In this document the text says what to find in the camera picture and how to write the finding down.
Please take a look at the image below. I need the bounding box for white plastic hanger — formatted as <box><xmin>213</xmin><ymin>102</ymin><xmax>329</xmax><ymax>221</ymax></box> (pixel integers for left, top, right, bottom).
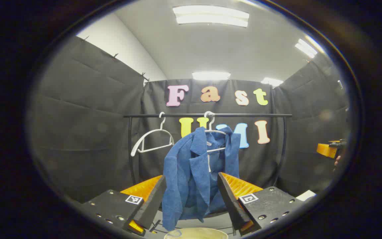
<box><xmin>204</xmin><ymin>111</ymin><xmax>228</xmax><ymax>173</ymax></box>
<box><xmin>131</xmin><ymin>112</ymin><xmax>175</xmax><ymax>157</ymax></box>

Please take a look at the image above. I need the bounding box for black backdrop cloth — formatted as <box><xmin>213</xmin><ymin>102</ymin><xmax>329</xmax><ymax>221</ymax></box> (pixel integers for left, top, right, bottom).
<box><xmin>29</xmin><ymin>35</ymin><xmax>350</xmax><ymax>204</ymax></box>

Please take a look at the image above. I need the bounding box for white flat board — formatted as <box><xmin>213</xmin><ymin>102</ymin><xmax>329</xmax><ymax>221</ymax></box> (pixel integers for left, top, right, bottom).
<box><xmin>295</xmin><ymin>190</ymin><xmax>317</xmax><ymax>201</ymax></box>

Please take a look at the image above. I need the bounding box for blue corduroy jacket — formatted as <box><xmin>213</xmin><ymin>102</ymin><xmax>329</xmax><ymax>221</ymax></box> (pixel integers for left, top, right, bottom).
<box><xmin>162</xmin><ymin>126</ymin><xmax>241</xmax><ymax>232</ymax></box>

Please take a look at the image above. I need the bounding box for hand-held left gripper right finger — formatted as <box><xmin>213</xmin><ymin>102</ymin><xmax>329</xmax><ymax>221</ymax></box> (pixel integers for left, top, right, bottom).
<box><xmin>218</xmin><ymin>172</ymin><xmax>306</xmax><ymax>237</ymax></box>

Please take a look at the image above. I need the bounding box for beige laundry hamper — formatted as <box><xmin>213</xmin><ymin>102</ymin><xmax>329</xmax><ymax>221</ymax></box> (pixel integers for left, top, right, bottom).
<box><xmin>164</xmin><ymin>227</ymin><xmax>228</xmax><ymax>239</ymax></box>

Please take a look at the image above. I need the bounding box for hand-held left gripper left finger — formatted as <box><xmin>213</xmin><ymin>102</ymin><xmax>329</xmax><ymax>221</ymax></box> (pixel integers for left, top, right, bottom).
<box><xmin>78</xmin><ymin>175</ymin><xmax>167</xmax><ymax>237</ymax></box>

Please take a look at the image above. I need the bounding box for ceiling light panel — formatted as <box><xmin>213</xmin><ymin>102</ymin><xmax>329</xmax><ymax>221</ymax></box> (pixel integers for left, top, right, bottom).
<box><xmin>173</xmin><ymin>5</ymin><xmax>249</xmax><ymax>28</ymax></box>
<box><xmin>294</xmin><ymin>38</ymin><xmax>318</xmax><ymax>58</ymax></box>
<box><xmin>261</xmin><ymin>77</ymin><xmax>284</xmax><ymax>87</ymax></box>
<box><xmin>192</xmin><ymin>72</ymin><xmax>231</xmax><ymax>81</ymax></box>

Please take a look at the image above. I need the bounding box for black clothes rack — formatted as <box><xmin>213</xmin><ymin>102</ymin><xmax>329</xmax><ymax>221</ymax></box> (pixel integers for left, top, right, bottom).
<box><xmin>124</xmin><ymin>113</ymin><xmax>292</xmax><ymax>186</ymax></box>

